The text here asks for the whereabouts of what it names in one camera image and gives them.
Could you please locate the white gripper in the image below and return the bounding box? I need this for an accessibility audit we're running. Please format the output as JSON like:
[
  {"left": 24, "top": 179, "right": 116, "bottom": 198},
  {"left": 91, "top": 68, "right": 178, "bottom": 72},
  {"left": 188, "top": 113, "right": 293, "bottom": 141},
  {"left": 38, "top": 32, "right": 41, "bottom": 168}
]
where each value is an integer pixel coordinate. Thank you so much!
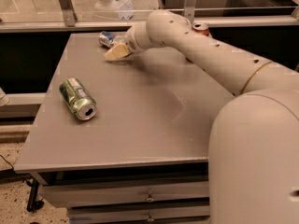
[{"left": 105, "top": 21, "right": 154, "bottom": 61}]

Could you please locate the silver blue redbull can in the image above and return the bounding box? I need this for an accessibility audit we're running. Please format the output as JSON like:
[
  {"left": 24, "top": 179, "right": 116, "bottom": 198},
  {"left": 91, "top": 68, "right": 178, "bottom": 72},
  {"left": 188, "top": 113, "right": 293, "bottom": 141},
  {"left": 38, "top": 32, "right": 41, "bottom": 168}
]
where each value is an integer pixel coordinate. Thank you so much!
[{"left": 98, "top": 31, "right": 119, "bottom": 48}]

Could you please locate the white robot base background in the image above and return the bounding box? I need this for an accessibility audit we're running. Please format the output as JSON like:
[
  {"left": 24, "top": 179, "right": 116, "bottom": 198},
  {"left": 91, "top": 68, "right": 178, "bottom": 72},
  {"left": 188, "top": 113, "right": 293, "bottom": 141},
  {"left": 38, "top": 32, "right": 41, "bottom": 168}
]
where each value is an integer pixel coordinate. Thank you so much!
[{"left": 94, "top": 0, "right": 134, "bottom": 21}]

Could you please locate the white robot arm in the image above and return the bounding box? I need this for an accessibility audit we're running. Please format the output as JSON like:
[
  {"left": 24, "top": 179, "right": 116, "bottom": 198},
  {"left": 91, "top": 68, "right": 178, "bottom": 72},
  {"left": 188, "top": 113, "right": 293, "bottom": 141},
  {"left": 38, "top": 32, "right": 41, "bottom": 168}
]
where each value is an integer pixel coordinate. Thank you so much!
[{"left": 106, "top": 10, "right": 299, "bottom": 224}]

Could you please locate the green soda can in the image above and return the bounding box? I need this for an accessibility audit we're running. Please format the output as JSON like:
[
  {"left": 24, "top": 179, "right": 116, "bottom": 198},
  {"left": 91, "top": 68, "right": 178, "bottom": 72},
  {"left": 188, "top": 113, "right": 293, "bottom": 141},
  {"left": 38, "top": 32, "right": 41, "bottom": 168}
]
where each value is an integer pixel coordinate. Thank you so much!
[{"left": 59, "top": 77, "right": 96, "bottom": 120}]

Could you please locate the red coca-cola can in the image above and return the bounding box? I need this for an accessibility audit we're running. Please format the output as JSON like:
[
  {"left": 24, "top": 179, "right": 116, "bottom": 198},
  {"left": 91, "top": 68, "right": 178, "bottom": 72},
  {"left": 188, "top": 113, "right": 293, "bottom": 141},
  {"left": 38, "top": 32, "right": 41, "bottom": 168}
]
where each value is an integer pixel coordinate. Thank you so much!
[{"left": 192, "top": 22, "right": 209, "bottom": 36}]

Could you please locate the grey drawer cabinet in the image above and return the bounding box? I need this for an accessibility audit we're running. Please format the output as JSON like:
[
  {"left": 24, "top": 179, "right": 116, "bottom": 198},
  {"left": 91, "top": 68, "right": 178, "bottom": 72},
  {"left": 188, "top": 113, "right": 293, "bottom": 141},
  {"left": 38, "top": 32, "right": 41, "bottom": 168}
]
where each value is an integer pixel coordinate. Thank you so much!
[{"left": 15, "top": 34, "right": 232, "bottom": 224}]

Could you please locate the top grey drawer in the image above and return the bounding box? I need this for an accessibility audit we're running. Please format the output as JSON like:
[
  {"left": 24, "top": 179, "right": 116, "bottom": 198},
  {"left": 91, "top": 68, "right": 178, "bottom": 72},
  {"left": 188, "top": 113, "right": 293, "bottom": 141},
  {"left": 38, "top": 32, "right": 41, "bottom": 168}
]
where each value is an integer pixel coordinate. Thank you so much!
[{"left": 39, "top": 176, "right": 209, "bottom": 208}]

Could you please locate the grey drawer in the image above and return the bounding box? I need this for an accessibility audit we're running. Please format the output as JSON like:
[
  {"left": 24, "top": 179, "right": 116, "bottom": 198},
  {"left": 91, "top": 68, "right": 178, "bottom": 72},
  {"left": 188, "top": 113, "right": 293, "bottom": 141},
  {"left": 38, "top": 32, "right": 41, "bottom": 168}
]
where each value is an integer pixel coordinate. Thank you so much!
[
  {"left": 67, "top": 202, "right": 210, "bottom": 224},
  {"left": 39, "top": 176, "right": 209, "bottom": 208}
]

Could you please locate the black clamp stand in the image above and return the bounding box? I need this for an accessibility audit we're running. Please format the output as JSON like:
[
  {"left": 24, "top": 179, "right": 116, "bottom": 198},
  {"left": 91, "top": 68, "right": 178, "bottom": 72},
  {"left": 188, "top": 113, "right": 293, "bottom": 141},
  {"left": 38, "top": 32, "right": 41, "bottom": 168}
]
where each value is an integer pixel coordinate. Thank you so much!
[{"left": 26, "top": 179, "right": 44, "bottom": 212}]

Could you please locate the left metal railing post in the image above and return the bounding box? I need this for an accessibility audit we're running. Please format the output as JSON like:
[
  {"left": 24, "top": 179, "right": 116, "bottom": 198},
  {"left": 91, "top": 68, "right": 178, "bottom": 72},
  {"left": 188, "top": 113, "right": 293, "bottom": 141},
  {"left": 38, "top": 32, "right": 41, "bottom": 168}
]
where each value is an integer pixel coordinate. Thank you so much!
[{"left": 58, "top": 0, "right": 77, "bottom": 27}]

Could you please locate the metal railing post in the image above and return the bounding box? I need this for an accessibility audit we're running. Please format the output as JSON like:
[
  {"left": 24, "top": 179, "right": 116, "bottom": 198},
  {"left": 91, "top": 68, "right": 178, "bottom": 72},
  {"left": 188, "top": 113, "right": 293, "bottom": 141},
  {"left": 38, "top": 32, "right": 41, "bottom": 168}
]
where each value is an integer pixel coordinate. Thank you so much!
[
  {"left": 58, "top": 0, "right": 77, "bottom": 27},
  {"left": 183, "top": 0, "right": 197, "bottom": 23}
]

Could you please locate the right metal railing post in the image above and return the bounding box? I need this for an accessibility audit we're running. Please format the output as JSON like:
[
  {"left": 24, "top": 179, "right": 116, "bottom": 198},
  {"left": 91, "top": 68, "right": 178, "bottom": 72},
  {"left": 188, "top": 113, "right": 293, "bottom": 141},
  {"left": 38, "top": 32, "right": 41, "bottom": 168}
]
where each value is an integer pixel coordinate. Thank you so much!
[{"left": 183, "top": 0, "right": 197, "bottom": 23}]

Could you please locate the black cable on floor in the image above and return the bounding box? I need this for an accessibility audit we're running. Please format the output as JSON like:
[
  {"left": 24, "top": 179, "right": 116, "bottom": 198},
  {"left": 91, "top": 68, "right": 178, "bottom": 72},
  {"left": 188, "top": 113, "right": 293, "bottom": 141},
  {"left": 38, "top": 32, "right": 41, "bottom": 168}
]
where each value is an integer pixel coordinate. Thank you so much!
[{"left": 0, "top": 153, "right": 32, "bottom": 185}]

